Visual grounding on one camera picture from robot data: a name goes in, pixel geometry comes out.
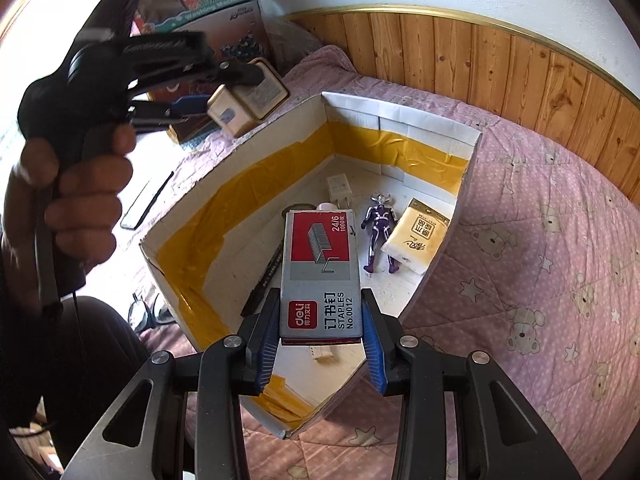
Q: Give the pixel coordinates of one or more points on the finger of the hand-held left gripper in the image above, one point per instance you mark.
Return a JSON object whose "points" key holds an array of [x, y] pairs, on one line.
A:
{"points": [[187, 106], [225, 72]]}

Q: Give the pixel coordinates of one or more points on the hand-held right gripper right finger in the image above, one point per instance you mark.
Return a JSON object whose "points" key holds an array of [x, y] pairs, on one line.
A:
{"points": [[375, 355]]}

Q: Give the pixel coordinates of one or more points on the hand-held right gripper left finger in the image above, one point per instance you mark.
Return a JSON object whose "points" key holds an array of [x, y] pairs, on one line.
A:
{"points": [[265, 355]]}

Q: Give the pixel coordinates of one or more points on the black marker pen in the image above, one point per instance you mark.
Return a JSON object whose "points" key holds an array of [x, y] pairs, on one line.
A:
{"points": [[265, 280]]}

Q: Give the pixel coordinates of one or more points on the white cardboard box yellow tape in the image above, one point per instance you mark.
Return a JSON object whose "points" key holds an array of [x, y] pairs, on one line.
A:
{"points": [[240, 200]]}

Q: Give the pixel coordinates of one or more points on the yellow tissue pack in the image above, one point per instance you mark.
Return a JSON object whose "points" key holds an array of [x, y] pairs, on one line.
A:
{"points": [[417, 237]]}

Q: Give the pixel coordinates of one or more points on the purple silver action figure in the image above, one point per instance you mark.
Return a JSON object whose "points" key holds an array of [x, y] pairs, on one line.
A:
{"points": [[378, 230]]}

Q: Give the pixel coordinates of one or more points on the white plug charger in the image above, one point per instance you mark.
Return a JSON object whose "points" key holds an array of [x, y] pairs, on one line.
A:
{"points": [[340, 190]]}

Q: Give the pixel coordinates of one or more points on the person's left hand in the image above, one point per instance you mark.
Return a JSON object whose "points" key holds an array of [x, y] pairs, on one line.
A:
{"points": [[85, 200]]}

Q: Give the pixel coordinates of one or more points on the robot figure toy box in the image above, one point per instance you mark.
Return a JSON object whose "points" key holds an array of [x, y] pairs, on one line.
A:
{"points": [[225, 35]]}

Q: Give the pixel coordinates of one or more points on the black eyeglasses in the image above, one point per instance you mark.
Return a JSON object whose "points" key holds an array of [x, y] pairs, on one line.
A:
{"points": [[147, 312]]}

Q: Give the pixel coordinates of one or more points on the person's dark trouser leg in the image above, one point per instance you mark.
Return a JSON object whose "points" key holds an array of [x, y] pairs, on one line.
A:
{"points": [[75, 385]]}

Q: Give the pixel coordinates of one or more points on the pink bear printed blanket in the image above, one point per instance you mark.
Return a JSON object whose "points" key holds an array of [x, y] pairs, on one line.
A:
{"points": [[540, 240]]}

